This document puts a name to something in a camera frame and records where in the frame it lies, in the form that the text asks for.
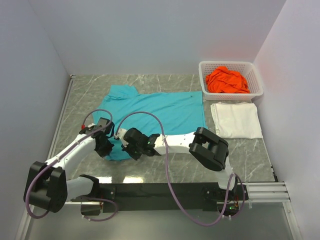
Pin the black base crossbar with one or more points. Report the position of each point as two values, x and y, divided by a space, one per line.
206 196

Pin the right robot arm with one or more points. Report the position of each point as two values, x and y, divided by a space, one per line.
209 149

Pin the white plastic laundry basket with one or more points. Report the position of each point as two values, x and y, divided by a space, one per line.
246 69

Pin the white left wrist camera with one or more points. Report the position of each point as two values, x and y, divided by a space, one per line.
83 126

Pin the orange t shirt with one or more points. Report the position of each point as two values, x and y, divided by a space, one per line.
225 81

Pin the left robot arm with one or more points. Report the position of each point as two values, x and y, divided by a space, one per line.
48 185

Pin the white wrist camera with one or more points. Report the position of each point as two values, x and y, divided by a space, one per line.
119 136
83 126

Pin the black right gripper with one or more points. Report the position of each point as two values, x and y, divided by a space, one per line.
136 157

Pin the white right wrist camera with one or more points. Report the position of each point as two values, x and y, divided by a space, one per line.
119 136

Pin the folded white t shirt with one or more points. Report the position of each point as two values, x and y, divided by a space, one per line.
236 121

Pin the aluminium rail frame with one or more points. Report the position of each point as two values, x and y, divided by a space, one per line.
268 215

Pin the turquoise t shirt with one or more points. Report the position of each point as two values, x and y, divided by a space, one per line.
174 113

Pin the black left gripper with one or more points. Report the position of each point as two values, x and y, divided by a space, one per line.
107 150

